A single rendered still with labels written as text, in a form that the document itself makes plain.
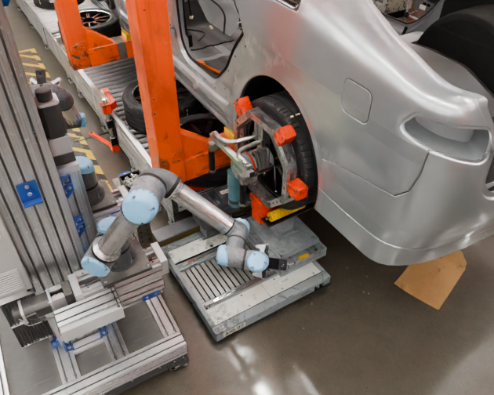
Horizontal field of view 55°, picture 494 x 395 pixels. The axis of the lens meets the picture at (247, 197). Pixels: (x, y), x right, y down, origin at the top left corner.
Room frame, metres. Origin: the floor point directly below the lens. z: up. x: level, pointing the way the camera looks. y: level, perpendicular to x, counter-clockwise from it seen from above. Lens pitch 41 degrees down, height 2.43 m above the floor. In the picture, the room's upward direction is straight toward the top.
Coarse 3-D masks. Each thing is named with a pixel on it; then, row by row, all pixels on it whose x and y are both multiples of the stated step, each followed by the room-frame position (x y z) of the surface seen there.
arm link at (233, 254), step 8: (232, 240) 1.26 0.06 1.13; (240, 240) 1.27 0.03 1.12; (224, 248) 1.22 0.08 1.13; (232, 248) 1.22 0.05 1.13; (240, 248) 1.22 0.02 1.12; (216, 256) 1.20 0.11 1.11; (224, 256) 1.19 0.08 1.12; (232, 256) 1.19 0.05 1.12; (240, 256) 1.19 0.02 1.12; (224, 264) 1.18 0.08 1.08; (232, 264) 1.17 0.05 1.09; (240, 264) 1.17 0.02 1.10
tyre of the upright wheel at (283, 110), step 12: (264, 96) 2.33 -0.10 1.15; (276, 96) 2.29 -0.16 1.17; (288, 96) 2.28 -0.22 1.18; (264, 108) 2.25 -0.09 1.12; (276, 108) 2.17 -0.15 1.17; (288, 108) 2.17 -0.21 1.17; (288, 120) 2.09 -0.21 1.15; (300, 120) 2.10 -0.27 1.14; (300, 132) 2.04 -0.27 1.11; (300, 144) 1.99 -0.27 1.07; (312, 144) 2.01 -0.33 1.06; (300, 156) 1.97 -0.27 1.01; (312, 156) 1.98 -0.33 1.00; (300, 168) 1.96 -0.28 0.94; (312, 168) 1.95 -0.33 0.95; (312, 180) 1.93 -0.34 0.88; (312, 192) 1.95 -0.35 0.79; (288, 204) 2.03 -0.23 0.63; (300, 204) 1.95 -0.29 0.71
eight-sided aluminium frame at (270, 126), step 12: (252, 108) 2.25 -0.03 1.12; (240, 120) 2.32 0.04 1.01; (264, 120) 2.14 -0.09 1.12; (240, 132) 2.40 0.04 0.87; (240, 144) 2.40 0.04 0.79; (276, 144) 2.01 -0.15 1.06; (288, 144) 2.02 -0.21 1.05; (288, 156) 1.99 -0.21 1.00; (288, 168) 1.93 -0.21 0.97; (288, 180) 1.92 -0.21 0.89; (264, 192) 2.16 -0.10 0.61; (264, 204) 2.08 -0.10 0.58; (276, 204) 1.98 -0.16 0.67
